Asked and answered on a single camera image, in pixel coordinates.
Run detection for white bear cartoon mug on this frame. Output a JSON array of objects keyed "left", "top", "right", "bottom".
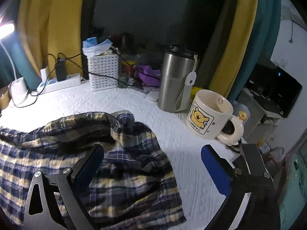
[{"left": 186, "top": 89, "right": 244, "bottom": 146}]

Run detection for brown round container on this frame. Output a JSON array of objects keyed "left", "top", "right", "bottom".
[{"left": 0, "top": 86, "right": 10, "bottom": 111}]

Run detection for white perforated plastic basket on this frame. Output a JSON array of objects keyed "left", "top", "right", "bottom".
[{"left": 87, "top": 54, "right": 119, "bottom": 91}]

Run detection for black power cable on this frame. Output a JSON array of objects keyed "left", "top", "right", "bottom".
[{"left": 10, "top": 52, "right": 161, "bottom": 108}]

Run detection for white desk lamp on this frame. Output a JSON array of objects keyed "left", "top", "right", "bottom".
[{"left": 1, "top": 20, "right": 29, "bottom": 108}]

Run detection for stainless steel tumbler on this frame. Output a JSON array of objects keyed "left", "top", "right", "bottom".
[{"left": 158, "top": 45, "right": 198, "bottom": 113}]

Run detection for black power adapter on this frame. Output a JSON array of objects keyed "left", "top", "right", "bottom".
[{"left": 55, "top": 58, "right": 67, "bottom": 81}]

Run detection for yellow curtain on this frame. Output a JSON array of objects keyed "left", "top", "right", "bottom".
[{"left": 195, "top": 0, "right": 258, "bottom": 97}]

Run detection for white textured table cover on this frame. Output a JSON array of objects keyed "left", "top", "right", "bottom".
[{"left": 1, "top": 82, "right": 224, "bottom": 229}]

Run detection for black monitor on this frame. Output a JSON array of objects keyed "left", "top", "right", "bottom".
[{"left": 245, "top": 63, "right": 302, "bottom": 118}]

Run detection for purple cloth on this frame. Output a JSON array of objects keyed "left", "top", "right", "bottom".
[{"left": 133, "top": 65, "right": 161, "bottom": 87}]

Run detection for white usb charger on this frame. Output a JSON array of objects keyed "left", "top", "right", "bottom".
[{"left": 40, "top": 64, "right": 50, "bottom": 83}]

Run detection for teal curtain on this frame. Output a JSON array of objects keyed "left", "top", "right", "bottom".
[{"left": 227, "top": 0, "right": 281, "bottom": 102}]

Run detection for blue yellow plaid pants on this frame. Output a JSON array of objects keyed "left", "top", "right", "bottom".
[{"left": 1, "top": 111, "right": 186, "bottom": 229}]

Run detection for blue plastic bag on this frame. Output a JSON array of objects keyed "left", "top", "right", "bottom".
[{"left": 82, "top": 37, "right": 113, "bottom": 57}]

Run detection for white power strip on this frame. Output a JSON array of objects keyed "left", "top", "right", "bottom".
[{"left": 36, "top": 73, "right": 81, "bottom": 94}]

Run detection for small red yellow jar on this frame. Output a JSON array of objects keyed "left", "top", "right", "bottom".
[{"left": 121, "top": 60, "right": 136, "bottom": 77}]

